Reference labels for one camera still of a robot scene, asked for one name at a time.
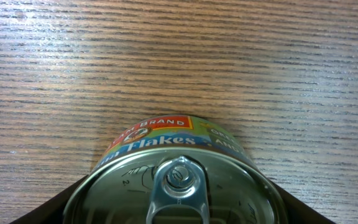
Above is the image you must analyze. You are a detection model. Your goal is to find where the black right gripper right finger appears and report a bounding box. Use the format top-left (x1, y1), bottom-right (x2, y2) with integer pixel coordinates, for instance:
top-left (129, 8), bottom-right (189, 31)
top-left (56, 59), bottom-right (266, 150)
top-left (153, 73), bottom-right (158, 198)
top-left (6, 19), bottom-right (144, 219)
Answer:
top-left (268, 180), bottom-right (335, 224)

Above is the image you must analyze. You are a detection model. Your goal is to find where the tin can with pull tab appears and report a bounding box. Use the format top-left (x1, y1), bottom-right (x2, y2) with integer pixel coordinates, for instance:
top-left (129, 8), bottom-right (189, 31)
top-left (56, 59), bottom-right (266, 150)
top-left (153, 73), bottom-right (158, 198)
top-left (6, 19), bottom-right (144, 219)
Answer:
top-left (63, 114), bottom-right (289, 224)

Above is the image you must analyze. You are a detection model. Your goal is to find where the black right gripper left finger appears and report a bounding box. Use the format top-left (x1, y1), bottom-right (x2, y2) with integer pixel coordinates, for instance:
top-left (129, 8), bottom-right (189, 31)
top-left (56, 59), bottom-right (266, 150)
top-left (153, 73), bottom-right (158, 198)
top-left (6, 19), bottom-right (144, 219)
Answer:
top-left (10, 175), bottom-right (87, 224)

